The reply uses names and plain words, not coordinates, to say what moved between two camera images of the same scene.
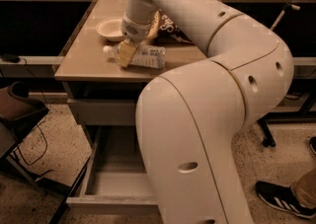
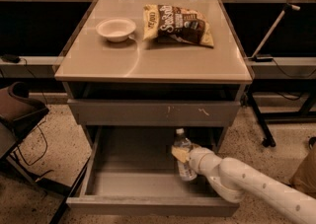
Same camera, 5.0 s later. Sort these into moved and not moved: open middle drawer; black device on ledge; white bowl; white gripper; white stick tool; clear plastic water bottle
Moved: clear plastic water bottle; white gripper
Not moved: black device on ledge; white stick tool; white bowl; open middle drawer
